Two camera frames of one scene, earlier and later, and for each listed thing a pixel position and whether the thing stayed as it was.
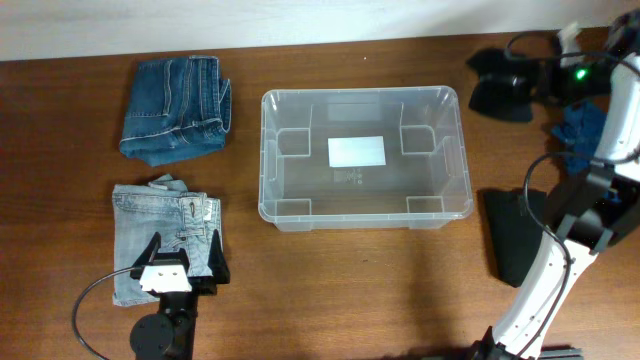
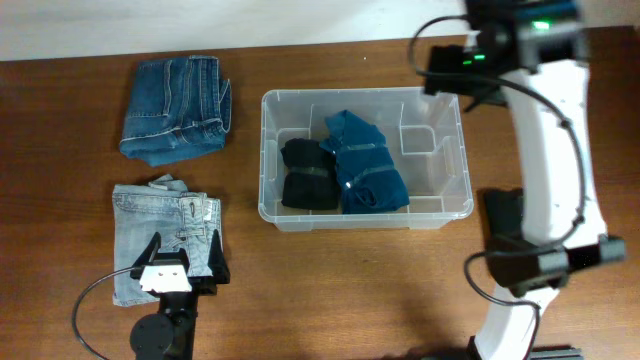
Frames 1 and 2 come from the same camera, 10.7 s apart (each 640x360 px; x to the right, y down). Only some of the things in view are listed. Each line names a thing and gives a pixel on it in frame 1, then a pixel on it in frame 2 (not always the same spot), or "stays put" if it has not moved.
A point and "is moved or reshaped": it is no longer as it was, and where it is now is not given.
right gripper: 546,80 → 458,61
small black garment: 506,84 is moved or reshaped
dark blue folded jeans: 177,108 stays put
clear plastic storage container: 364,158 stays put
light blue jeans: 184,219 stays put
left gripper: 207,284 stays put
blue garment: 579,131 is moved or reshaped
